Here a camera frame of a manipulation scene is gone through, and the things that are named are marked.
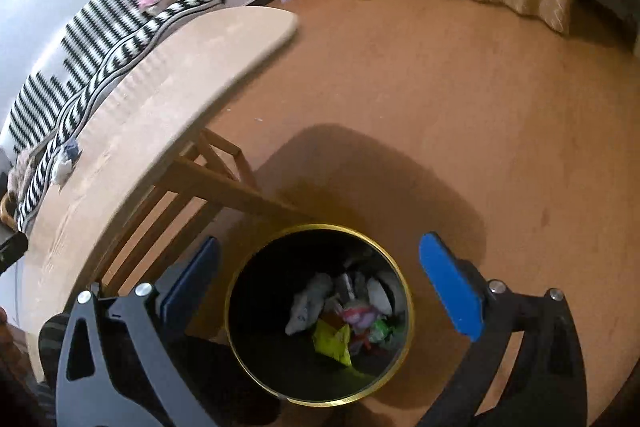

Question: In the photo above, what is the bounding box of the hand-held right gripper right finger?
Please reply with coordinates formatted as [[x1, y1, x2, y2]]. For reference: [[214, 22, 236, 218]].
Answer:
[[416, 231, 590, 427]]

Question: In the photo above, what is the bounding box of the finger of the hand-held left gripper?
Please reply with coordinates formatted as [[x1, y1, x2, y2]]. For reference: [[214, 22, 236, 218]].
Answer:
[[0, 231, 29, 270]]

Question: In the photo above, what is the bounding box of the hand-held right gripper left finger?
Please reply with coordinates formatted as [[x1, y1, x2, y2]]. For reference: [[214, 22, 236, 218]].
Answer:
[[55, 234, 223, 427]]

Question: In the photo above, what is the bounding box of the white wrapper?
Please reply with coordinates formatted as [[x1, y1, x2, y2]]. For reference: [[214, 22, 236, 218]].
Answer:
[[367, 274, 406, 315]]

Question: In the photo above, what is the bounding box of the black bin with gold rim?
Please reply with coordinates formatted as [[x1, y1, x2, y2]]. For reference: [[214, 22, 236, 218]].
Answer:
[[224, 223, 415, 408]]

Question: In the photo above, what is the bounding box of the pink colourful wrapper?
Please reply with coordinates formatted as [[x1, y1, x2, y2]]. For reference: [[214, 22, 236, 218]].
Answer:
[[342, 302, 376, 328]]

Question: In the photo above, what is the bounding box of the white paper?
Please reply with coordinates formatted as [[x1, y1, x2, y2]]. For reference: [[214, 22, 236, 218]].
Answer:
[[285, 272, 335, 337]]

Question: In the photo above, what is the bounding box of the yellow-green wrapper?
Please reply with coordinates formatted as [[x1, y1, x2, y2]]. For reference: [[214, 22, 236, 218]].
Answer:
[[312, 321, 353, 367]]

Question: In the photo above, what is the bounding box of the wooden sofa armrest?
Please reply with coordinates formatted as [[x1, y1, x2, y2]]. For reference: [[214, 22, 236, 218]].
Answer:
[[0, 192, 18, 228]]

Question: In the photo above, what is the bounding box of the patterned cloth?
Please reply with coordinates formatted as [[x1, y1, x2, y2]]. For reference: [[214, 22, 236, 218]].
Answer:
[[7, 147, 46, 202]]

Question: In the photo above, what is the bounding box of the light wooden table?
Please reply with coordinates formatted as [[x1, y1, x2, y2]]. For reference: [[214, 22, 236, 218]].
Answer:
[[20, 6, 311, 323]]

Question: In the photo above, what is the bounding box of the white crumpled tissue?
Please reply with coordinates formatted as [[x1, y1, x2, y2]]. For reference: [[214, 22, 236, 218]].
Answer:
[[51, 157, 76, 185]]

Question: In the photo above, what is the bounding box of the person's dark clothing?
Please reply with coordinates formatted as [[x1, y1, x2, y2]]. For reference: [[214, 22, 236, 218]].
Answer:
[[0, 307, 76, 427]]

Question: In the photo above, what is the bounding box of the striped sofa seat cushion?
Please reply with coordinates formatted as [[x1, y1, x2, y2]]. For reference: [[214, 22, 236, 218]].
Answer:
[[15, 0, 226, 230]]

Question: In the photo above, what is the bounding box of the striped sofa back cushion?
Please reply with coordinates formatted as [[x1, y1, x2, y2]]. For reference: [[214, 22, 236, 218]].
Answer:
[[7, 0, 163, 155]]

